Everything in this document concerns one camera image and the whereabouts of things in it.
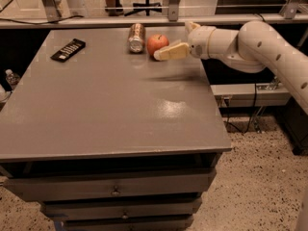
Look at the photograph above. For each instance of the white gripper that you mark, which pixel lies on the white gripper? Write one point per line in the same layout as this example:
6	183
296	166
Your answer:
198	42

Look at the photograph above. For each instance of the red apple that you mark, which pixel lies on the red apple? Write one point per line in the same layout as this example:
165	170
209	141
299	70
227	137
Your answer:
156	42

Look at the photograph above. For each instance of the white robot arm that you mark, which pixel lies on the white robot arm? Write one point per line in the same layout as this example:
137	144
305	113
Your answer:
251	49

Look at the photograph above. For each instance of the orange soda can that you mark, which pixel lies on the orange soda can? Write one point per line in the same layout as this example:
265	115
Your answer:
136	38

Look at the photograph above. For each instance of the black office chair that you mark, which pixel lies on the black office chair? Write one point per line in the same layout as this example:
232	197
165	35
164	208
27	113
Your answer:
146	7

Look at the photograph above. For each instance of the grey metal base beam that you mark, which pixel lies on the grey metal base beam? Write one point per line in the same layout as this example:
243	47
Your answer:
250	95

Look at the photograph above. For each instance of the black remote control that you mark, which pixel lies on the black remote control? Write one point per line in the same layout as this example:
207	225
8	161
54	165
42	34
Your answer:
68	51

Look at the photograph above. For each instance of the grey drawer cabinet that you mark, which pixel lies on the grey drawer cabinet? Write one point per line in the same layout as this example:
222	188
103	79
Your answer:
106	110

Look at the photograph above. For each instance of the bottom grey drawer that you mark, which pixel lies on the bottom grey drawer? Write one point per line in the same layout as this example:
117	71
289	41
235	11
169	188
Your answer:
163	223

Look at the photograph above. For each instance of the grey drawer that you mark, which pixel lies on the grey drawer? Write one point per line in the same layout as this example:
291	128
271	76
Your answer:
163	223
43	189
123	209

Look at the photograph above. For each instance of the middle grey drawer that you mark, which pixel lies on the middle grey drawer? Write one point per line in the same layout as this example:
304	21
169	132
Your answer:
123	209

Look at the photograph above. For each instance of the top grey drawer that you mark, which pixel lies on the top grey drawer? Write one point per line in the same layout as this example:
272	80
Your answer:
43	189

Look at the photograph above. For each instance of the grey metal rail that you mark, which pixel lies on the grey metal rail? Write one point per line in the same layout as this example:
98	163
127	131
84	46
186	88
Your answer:
76	22

